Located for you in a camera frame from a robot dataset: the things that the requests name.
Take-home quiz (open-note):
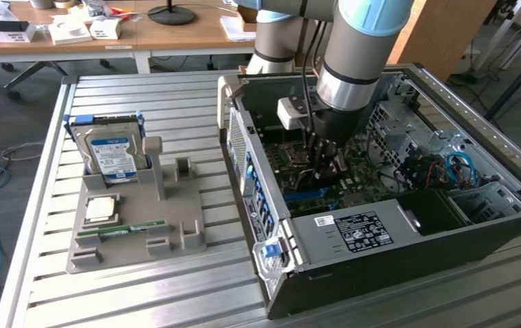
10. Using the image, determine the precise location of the green RAM stick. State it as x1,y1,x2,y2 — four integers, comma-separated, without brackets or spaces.
76,220,168,238

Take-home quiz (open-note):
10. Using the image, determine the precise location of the graphics card with metal bracket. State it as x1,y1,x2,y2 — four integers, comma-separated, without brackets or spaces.
292,167,335,193

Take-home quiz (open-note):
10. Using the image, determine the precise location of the silver chipset heatsink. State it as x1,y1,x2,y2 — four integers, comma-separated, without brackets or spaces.
343,193,370,208

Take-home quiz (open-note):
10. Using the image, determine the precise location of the dark metal frame post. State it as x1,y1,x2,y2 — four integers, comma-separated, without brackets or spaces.
482,0,521,120

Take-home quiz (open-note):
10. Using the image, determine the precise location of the blue case latch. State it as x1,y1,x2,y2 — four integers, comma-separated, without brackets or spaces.
259,241,288,260

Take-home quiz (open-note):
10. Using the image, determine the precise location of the blue expansion slot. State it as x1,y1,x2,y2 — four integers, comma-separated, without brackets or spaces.
283,189,329,202

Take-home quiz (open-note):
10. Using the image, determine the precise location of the coloured power wire bundle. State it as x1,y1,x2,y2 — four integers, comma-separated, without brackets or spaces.
416,155,452,189

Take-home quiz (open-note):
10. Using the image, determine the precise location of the white box with tape roll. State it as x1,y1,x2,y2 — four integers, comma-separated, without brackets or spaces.
48,19,93,46

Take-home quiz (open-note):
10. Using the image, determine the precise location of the black plastic cover box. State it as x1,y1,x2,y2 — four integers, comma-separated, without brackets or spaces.
395,191,474,236

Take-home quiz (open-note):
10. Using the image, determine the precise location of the wooden desk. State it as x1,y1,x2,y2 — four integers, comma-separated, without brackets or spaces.
0,0,387,74

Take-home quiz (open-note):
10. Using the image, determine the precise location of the grey power supply unit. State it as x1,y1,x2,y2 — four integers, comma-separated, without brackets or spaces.
289,200,423,264

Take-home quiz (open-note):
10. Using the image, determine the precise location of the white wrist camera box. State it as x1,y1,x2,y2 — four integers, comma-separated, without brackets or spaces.
276,97,320,131

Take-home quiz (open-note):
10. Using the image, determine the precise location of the metal CPU socket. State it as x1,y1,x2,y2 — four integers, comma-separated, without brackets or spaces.
280,140,309,164

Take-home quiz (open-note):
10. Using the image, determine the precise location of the stack of white papers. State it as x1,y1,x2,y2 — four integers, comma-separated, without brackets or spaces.
220,15,259,42

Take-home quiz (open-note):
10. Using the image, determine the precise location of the grey parts rack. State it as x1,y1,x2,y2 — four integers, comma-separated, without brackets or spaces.
65,135,208,274

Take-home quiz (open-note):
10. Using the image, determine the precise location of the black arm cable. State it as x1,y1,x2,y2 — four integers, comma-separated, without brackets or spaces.
297,16,316,151

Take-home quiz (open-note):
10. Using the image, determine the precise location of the black open PC case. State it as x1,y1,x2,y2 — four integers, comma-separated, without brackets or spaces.
216,62,521,320

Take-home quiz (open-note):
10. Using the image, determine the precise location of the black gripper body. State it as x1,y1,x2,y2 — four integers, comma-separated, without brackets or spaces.
307,107,371,147

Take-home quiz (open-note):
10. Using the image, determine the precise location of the hard disk with blue bracket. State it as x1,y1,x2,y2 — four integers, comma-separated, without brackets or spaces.
62,111,148,185

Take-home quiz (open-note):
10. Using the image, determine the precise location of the CPU chip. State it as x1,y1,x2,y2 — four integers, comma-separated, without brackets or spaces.
84,195,118,222

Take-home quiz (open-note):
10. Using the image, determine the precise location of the green Dell motherboard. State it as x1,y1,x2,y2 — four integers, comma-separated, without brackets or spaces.
259,124,402,219

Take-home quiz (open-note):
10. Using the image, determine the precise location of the blue data wire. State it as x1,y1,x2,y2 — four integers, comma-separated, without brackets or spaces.
442,152,482,189

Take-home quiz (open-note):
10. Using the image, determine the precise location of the small white box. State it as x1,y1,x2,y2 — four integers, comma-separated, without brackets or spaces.
88,18,122,40

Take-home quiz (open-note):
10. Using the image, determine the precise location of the white box with black lid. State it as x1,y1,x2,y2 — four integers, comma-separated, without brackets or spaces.
0,19,37,44

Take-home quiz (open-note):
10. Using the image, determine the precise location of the silver disk bay cage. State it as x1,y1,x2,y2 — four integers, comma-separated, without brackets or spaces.
367,100,430,172

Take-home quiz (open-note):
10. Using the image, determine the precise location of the white floor cable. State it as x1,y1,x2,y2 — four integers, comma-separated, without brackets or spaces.
0,141,45,162

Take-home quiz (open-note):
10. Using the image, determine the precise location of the black round lamp base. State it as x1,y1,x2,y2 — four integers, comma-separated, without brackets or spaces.
146,0,196,27

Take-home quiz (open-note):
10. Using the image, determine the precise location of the wooden cabinet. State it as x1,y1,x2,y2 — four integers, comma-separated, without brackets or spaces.
387,0,500,83

